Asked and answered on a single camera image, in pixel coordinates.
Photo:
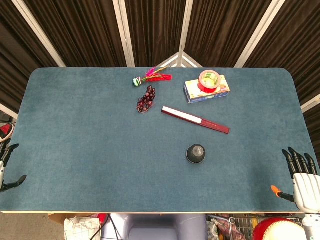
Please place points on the dark red folding fan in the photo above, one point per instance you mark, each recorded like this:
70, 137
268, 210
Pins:
195, 120

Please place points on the blue felt table mat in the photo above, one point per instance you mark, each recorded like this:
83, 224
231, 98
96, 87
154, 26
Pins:
100, 150

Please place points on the red pink feather shuttlecock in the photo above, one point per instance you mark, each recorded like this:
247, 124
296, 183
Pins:
152, 77

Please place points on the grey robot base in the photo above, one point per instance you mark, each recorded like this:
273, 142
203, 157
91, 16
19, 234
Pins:
155, 226

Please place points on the white frame folding screen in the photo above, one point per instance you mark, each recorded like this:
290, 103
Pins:
122, 32

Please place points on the red white round drum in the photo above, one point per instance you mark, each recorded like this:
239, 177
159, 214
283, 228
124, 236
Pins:
277, 229

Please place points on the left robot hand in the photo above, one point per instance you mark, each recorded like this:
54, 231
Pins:
4, 162

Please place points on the yellow blue cardboard box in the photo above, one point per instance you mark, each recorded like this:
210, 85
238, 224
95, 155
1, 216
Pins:
207, 91

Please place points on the purple plastic grape bunch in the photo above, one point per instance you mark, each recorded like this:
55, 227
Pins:
146, 100

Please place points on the black round object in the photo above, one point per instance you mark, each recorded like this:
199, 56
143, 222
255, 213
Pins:
196, 153

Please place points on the red tape roll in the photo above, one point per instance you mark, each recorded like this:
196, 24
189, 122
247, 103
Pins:
209, 81

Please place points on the white checked bag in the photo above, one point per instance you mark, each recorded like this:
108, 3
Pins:
81, 228

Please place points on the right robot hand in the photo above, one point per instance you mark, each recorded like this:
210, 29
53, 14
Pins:
305, 187

